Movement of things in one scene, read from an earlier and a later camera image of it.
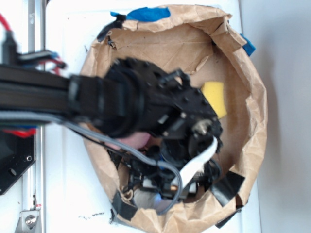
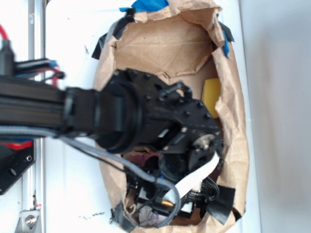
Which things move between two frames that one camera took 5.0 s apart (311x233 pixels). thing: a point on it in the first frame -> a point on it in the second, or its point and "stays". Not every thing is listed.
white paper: x=146 y=199 -> x=147 y=217
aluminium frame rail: x=33 y=178 stays
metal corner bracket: x=28 y=222 stays
